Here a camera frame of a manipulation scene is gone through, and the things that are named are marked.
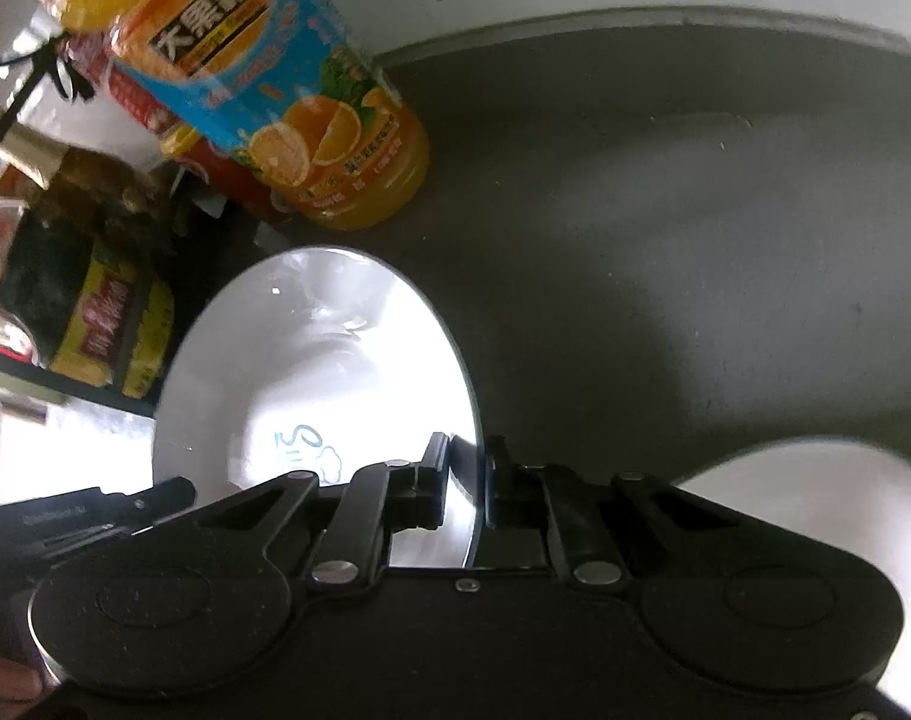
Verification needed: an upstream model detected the person's left hand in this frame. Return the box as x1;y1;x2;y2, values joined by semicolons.
0;658;46;718

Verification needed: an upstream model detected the white plate with Sweet print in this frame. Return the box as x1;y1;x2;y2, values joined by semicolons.
152;244;483;569

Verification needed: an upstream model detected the white plate with Barbry print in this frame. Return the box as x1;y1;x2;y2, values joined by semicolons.
678;437;911;715

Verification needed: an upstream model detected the red label drink bottle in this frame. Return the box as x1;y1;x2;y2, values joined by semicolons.
63;32;293;224

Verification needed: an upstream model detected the dark soy sauce bottle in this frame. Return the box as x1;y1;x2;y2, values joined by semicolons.
0;124;176;400

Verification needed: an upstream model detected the orange juice bottle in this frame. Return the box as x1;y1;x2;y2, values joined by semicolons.
39;0;429;231

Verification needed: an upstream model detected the black wire spice rack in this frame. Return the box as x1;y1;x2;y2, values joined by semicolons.
0;0;224;419

